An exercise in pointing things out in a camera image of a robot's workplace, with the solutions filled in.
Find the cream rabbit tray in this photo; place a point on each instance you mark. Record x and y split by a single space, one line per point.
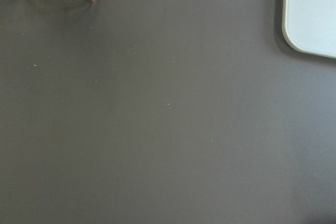
308 26

